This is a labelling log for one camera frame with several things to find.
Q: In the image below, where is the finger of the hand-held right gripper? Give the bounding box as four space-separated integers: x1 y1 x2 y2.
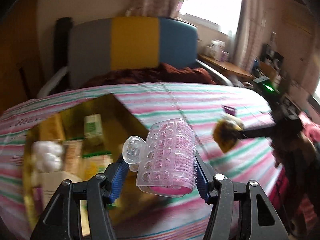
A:
235 126 275 140

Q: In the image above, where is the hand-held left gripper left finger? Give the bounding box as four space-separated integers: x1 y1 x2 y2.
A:
30 159 129 240

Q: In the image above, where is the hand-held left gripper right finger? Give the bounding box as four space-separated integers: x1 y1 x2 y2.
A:
194 151 288 240

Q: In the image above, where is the small yellow cake piece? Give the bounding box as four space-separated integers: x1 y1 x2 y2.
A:
212 115 244 153

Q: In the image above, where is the pink hair roller with clip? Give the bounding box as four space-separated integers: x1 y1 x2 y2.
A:
122 118 197 197

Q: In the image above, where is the yellow storage box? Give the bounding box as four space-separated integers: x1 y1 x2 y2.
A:
21 93 166 233

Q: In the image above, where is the white paper box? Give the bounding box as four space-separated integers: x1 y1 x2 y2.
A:
37 170 84 207

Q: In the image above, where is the white cotton ball pack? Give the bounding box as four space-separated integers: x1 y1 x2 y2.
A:
31 140 64 173

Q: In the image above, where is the pink cloth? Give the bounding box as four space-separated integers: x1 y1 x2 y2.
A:
299 112 320 151

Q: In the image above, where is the small purple box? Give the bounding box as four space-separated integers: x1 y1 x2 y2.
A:
222 106 238 117

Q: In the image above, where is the black device with green light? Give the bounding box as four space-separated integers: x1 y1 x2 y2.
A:
252 76 283 96

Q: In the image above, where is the cardboard box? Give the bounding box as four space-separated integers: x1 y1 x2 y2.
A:
259 61 278 81

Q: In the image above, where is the striped tablecloth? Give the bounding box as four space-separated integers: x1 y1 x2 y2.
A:
0 81 286 240

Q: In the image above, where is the wooden side desk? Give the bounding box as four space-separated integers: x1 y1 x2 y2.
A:
199 54 256 81

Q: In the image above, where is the white product box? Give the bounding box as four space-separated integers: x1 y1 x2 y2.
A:
205 40 225 58

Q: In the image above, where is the dark red blanket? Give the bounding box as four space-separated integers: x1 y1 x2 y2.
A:
82 62 217 88

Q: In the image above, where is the grey yellow blue headboard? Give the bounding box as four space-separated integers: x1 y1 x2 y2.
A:
69 16 200 88

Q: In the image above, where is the brown wooden wardrobe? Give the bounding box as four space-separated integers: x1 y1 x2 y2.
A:
0 2 43 112

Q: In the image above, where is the grey sofa frame rail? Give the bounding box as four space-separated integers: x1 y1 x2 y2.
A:
197 59 232 87

